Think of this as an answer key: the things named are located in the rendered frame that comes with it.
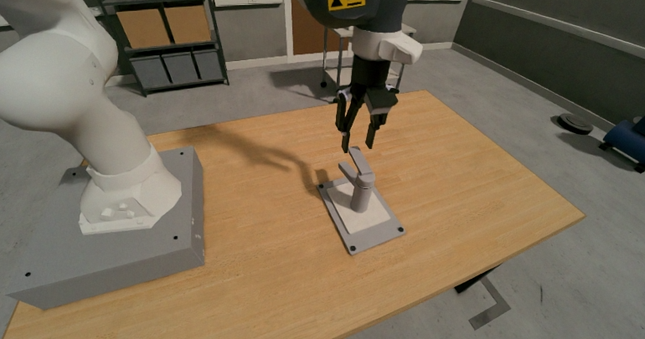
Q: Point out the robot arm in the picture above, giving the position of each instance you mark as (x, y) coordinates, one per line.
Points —
(53, 80)

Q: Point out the grey tap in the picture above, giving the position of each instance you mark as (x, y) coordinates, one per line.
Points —
(352, 200)

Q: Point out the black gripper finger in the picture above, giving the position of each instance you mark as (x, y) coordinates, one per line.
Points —
(376, 121)
(344, 123)

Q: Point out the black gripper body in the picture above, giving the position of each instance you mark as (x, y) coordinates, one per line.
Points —
(366, 72)

